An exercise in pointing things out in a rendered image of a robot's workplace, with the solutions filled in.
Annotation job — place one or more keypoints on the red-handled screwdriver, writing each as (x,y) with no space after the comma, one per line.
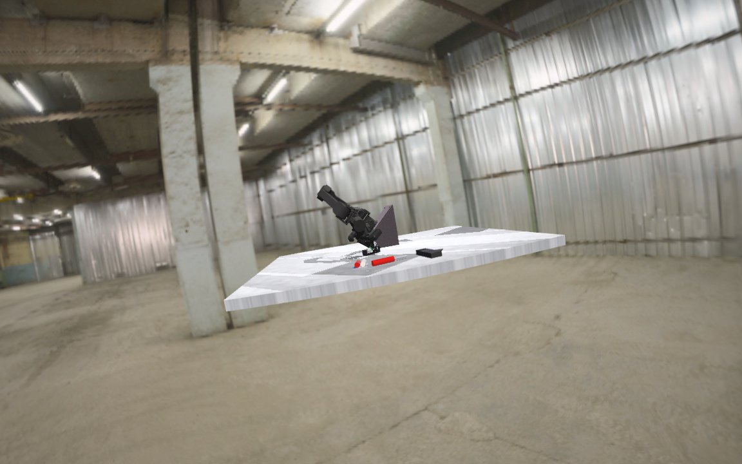
(385,260)

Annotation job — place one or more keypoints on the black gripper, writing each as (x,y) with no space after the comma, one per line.
(364,237)

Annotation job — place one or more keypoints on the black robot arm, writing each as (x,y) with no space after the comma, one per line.
(355,216)

